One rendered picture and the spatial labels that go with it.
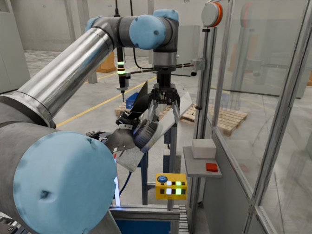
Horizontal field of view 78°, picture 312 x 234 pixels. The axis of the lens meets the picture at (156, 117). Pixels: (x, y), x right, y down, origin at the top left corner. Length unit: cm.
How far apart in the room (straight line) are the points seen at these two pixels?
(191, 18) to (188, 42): 539
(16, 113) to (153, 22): 32
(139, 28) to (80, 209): 38
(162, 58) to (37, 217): 48
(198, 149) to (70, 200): 136
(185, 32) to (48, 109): 798
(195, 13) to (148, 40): 1301
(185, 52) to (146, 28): 783
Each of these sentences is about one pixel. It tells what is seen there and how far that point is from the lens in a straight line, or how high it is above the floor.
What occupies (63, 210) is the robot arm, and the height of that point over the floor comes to 161.
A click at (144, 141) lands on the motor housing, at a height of 108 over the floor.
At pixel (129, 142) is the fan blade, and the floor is 119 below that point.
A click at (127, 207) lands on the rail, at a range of 123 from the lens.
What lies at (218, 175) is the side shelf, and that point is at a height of 85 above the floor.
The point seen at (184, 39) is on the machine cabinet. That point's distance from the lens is 828.
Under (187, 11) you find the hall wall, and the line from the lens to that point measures 1360.
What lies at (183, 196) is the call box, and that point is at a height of 101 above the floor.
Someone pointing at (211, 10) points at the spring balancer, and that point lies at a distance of 156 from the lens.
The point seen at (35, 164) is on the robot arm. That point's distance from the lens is 24.
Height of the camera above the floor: 178
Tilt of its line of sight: 24 degrees down
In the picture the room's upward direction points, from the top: straight up
